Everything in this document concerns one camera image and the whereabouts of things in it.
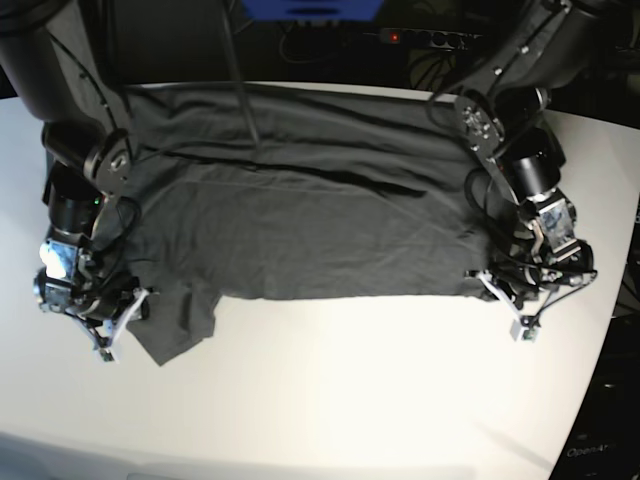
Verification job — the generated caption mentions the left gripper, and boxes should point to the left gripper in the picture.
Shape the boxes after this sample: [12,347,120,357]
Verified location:
[489,244,598,310]

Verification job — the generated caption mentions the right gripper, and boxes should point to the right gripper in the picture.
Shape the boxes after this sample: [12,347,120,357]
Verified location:
[33,268,143,320]

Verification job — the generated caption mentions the dark grey T-shirt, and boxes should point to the dark grey T-shirt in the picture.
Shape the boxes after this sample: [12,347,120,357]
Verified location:
[122,85,492,365]

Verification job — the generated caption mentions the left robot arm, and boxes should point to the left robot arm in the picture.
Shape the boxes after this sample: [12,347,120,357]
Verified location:
[438,1,630,315]

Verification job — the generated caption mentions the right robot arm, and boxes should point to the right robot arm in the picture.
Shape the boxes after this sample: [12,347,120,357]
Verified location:
[1,1,150,351]

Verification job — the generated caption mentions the black case with white lettering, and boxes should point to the black case with white lettering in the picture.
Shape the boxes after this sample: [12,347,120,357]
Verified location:
[550,314,639,479]

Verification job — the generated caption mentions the black power strip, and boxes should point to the black power strip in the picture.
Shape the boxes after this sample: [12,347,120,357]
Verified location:
[379,28,484,51]

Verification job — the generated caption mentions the blue box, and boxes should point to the blue box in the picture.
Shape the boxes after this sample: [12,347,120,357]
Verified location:
[242,0,384,22]

